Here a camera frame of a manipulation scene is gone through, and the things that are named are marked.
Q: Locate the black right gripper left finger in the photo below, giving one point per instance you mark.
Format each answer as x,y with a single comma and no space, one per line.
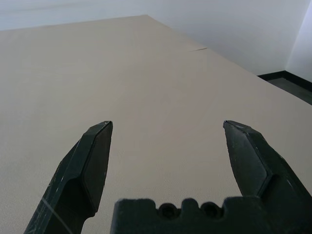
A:
80,170

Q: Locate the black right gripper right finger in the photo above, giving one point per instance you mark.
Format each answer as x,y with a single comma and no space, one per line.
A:
258,165

